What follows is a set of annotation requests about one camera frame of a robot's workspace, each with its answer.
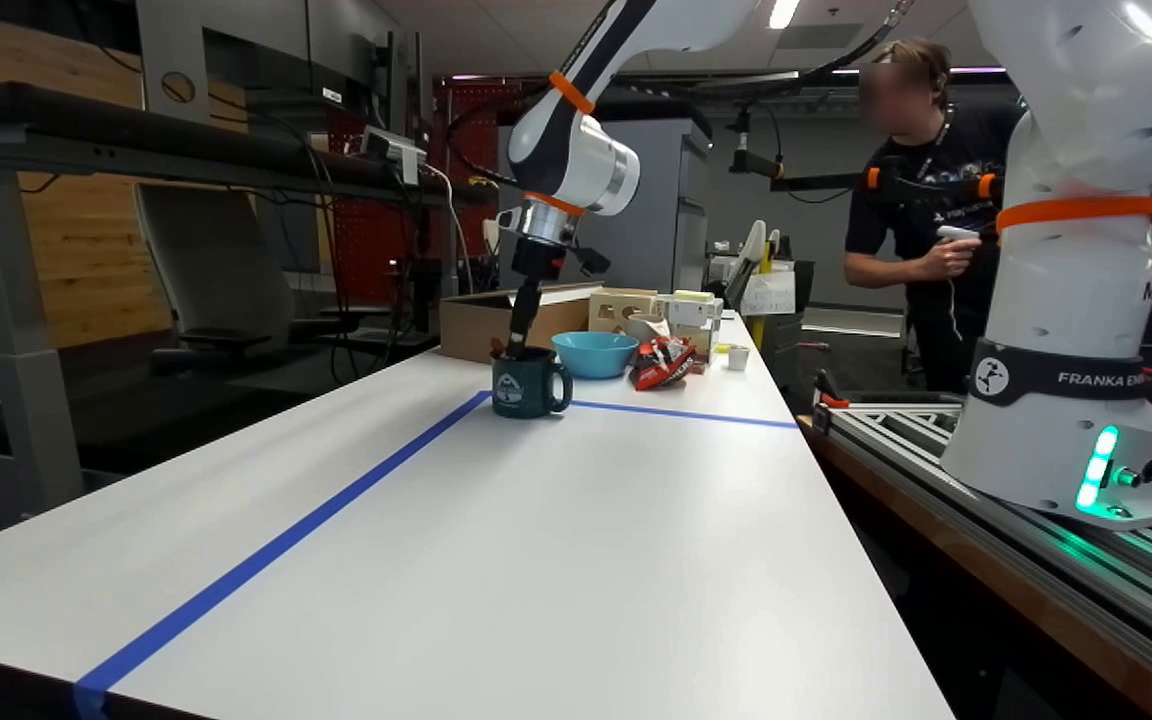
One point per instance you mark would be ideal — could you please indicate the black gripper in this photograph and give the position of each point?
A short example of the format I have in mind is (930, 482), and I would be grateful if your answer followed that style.
(543, 240)

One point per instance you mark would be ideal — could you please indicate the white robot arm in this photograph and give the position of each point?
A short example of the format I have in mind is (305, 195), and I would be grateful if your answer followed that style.
(1058, 405)

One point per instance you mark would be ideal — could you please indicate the dark green mug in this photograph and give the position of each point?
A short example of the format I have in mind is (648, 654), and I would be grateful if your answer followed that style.
(531, 387)

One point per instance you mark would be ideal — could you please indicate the white cup on table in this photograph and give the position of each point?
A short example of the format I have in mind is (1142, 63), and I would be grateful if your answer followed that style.
(695, 316)

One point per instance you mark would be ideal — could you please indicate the light blue bowl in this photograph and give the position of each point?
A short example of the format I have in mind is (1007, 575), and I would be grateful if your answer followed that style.
(593, 352)

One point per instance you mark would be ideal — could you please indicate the red black crumpled bag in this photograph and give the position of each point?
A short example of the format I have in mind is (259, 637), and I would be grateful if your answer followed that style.
(663, 362)

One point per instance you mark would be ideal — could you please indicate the small white container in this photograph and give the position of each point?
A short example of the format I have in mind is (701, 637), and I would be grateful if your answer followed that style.
(739, 359)

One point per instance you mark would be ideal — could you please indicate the person in black shirt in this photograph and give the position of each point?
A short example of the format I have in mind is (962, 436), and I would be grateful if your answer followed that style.
(926, 217)

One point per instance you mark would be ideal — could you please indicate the aluminium rail frame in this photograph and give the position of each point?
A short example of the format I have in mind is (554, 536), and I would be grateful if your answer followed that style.
(1079, 597)

